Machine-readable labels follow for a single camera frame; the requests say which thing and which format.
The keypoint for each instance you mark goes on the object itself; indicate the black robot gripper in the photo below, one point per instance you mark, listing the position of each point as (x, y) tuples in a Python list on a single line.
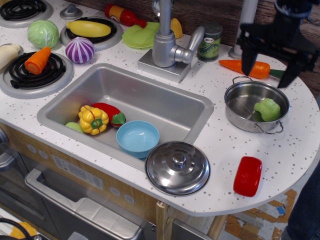
[(283, 40)]

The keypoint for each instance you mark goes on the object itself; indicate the small steel pan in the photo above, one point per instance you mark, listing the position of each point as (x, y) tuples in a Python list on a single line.
[(240, 99)]

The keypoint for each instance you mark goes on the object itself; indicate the light green toy broccoli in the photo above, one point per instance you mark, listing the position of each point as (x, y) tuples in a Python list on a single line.
[(268, 109)]

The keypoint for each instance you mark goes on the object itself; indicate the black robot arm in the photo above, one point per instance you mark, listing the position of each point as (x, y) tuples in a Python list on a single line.
[(295, 8)]

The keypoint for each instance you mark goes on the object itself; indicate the orange toy carrot with stem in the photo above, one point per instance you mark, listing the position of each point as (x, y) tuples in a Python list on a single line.
[(260, 70)]

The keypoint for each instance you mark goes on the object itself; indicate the silver vertical pole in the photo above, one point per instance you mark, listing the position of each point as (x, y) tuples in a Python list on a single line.
[(248, 12)]

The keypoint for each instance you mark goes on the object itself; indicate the green toy can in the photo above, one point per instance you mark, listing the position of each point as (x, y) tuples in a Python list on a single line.
[(209, 48)]

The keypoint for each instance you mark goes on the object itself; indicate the yellow toy corn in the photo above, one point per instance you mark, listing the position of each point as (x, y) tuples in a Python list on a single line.
[(176, 27)]

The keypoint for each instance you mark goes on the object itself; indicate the grey metal sink basin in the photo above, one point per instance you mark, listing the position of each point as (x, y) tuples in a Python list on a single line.
[(178, 115)]

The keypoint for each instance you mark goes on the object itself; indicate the silver toy faucet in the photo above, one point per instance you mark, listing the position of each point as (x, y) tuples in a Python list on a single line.
[(167, 59)]

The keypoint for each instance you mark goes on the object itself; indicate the red toy block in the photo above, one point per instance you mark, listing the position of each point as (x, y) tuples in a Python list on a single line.
[(248, 176)]

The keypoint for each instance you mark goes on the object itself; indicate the green plastic plate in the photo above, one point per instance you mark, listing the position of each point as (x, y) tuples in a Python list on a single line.
[(141, 38)]

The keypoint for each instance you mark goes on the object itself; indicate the steel pot lid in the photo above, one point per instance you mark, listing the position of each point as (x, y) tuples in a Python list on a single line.
[(177, 168)]

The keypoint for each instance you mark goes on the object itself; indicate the red toy ketchup bottle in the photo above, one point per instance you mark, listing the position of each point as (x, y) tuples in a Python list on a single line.
[(123, 16)]

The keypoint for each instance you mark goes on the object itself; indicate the light blue plastic bowl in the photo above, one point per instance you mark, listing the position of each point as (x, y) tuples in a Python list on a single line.
[(137, 138)]

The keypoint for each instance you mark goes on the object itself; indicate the red toy pepper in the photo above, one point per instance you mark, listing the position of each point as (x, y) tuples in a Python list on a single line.
[(116, 117)]

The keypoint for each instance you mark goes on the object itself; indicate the rear right stove burner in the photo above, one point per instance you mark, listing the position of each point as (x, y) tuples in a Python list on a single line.
[(101, 42)]

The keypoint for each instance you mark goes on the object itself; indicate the yellow toy bell pepper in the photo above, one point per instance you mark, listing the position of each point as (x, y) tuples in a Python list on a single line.
[(93, 120)]

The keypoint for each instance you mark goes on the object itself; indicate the yellow toy squash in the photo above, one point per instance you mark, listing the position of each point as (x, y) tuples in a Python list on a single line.
[(88, 29)]

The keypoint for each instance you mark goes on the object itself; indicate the purple striped toy onion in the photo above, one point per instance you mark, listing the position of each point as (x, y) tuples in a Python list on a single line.
[(80, 50)]

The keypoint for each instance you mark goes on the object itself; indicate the silver stove knob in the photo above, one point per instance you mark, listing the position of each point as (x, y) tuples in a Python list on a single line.
[(71, 12)]

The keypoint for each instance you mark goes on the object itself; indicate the green toy piece in sink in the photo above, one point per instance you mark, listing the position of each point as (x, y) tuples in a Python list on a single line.
[(75, 126)]

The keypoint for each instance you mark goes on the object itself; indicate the green toy cabbage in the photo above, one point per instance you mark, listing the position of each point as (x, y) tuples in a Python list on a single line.
[(43, 33)]

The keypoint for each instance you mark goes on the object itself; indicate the orange toy carrot half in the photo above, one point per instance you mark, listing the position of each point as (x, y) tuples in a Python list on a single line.
[(37, 62)]

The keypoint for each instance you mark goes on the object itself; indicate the front black stove burner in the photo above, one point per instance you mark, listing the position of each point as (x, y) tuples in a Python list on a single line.
[(17, 82)]

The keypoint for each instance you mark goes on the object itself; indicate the rear left stove burner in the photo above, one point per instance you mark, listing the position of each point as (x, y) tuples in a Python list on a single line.
[(22, 13)]

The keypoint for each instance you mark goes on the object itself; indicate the cream toy bottle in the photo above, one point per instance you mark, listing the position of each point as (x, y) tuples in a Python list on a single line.
[(8, 53)]

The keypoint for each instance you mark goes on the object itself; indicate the yellow object bottom left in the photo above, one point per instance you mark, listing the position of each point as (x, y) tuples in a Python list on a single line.
[(18, 234)]

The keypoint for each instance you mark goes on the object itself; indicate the silver oven door handle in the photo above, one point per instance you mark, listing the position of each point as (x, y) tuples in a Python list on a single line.
[(81, 215)]

